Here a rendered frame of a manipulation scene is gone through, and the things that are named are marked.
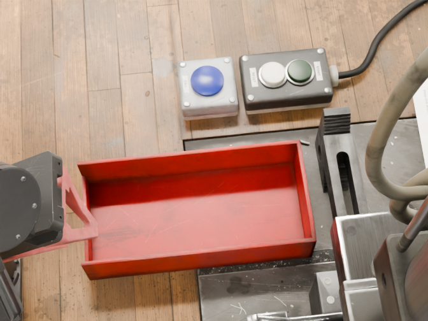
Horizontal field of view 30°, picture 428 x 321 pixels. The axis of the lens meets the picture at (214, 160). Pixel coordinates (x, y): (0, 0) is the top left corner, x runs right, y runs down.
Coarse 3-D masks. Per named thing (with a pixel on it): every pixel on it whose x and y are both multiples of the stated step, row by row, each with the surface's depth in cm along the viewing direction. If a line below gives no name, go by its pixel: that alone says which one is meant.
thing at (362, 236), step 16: (416, 208) 67; (336, 224) 66; (352, 224) 66; (368, 224) 66; (384, 224) 66; (400, 224) 66; (336, 240) 67; (352, 240) 66; (368, 240) 66; (384, 240) 65; (336, 256) 67; (352, 256) 65; (368, 256) 65; (352, 272) 64; (368, 272) 64; (352, 288) 60; (368, 288) 60; (352, 304) 59; (368, 304) 59; (352, 320) 59; (368, 320) 59
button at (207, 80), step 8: (200, 72) 95; (208, 72) 95; (216, 72) 95; (192, 80) 95; (200, 80) 95; (208, 80) 95; (216, 80) 95; (192, 88) 95; (200, 88) 94; (208, 88) 94; (216, 88) 94
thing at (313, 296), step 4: (312, 284) 84; (316, 284) 81; (312, 288) 84; (316, 288) 82; (312, 292) 85; (316, 292) 82; (312, 296) 85; (316, 296) 82; (312, 300) 85; (316, 300) 82; (312, 304) 86; (316, 304) 83; (312, 308) 86; (316, 308) 83; (312, 312) 86; (316, 312) 83; (320, 312) 80
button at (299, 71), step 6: (300, 60) 96; (294, 66) 95; (300, 66) 95; (306, 66) 95; (288, 72) 95; (294, 72) 95; (300, 72) 95; (306, 72) 95; (294, 78) 95; (300, 78) 95; (306, 78) 95
